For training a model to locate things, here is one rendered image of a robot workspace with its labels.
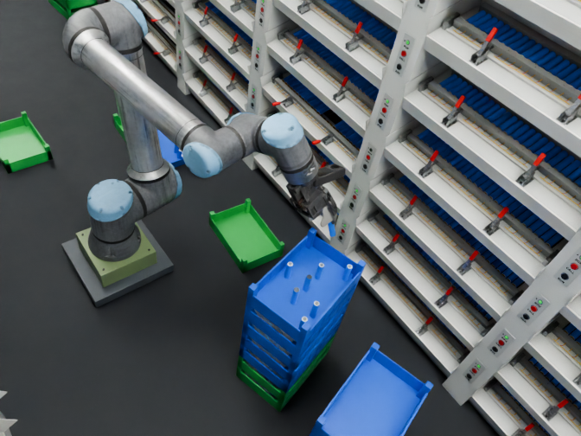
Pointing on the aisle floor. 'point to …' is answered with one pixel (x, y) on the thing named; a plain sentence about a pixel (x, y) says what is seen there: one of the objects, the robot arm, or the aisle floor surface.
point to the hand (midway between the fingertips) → (330, 217)
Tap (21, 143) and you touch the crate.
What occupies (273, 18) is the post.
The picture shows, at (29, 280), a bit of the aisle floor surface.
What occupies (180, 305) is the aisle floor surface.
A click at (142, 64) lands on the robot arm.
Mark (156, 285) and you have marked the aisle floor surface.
